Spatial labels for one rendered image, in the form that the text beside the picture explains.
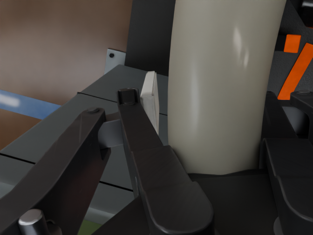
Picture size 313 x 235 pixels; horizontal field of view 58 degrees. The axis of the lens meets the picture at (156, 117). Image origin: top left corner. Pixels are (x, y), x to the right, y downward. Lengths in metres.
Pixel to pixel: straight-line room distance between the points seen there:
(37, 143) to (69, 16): 0.75
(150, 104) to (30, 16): 1.17
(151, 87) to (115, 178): 0.34
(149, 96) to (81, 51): 1.08
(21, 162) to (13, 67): 0.91
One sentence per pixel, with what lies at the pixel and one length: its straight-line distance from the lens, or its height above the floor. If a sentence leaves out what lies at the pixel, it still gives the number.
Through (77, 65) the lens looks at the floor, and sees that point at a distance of 1.25.
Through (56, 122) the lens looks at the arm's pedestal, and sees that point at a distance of 0.64.
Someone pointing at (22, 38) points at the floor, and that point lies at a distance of 1.34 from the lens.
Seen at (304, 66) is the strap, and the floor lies 0.02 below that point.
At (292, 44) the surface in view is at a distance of 1.09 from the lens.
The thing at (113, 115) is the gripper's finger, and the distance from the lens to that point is 0.15.
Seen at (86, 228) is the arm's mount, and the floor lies 0.82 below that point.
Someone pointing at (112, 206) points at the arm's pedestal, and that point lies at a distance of 0.44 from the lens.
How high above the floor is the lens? 1.11
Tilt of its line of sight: 66 degrees down
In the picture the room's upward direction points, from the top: 157 degrees counter-clockwise
